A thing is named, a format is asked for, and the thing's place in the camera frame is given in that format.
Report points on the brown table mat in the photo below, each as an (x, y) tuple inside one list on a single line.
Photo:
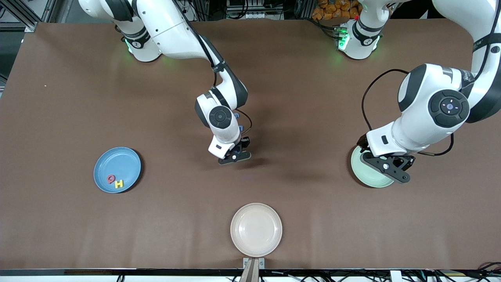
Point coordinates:
[(313, 219)]

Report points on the aluminium frame profile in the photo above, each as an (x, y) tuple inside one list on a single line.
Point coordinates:
[(30, 26)]

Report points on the beige plate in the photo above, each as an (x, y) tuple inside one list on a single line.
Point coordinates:
[(256, 230)]

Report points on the black table edge rail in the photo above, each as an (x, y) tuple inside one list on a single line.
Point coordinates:
[(156, 272)]

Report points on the red foam letter Q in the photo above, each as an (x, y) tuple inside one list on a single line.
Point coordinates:
[(111, 179)]

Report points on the yellow foam letter H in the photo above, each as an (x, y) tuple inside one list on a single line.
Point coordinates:
[(119, 183)]

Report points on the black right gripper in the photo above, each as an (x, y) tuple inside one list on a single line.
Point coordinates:
[(244, 143)]

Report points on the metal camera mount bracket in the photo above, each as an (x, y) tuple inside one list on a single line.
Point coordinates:
[(253, 270)]

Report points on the green plate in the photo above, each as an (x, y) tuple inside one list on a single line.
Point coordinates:
[(366, 174)]

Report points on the blue plate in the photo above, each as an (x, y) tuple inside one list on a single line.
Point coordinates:
[(117, 164)]

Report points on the bag of orange items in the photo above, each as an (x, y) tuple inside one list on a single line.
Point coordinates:
[(332, 9)]

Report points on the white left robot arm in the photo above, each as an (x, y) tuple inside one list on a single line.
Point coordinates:
[(422, 125)]

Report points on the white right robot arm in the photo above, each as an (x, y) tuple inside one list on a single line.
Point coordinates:
[(172, 31)]

